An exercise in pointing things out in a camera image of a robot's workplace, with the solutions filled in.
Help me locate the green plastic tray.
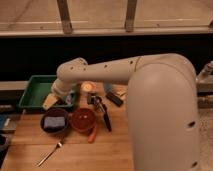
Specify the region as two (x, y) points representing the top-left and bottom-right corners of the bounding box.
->
(18, 75), (78, 111)

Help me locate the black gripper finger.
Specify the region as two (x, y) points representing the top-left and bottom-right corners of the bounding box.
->
(106, 92), (123, 107)

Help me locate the small yellow cup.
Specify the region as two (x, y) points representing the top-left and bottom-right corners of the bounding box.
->
(81, 82), (96, 93)

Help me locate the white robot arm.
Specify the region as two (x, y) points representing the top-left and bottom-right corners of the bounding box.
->
(43, 53), (201, 171)

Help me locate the grey cloth in tray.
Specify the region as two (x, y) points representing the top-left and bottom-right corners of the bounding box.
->
(65, 93), (74, 105)

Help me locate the blue sponge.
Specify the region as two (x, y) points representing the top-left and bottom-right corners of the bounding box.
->
(44, 117), (65, 129)

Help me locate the orange carrot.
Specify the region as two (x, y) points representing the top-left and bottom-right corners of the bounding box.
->
(88, 123), (97, 143)

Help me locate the black handled can opener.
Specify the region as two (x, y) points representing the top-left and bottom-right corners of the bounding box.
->
(87, 93), (112, 132)

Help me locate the orange red bowl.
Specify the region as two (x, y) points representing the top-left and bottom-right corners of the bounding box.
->
(70, 108), (96, 133)

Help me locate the dark purple bowl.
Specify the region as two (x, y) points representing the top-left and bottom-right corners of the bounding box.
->
(40, 108), (69, 134)

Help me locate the metal fork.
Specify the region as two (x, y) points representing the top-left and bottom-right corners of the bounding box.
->
(36, 141), (63, 167)

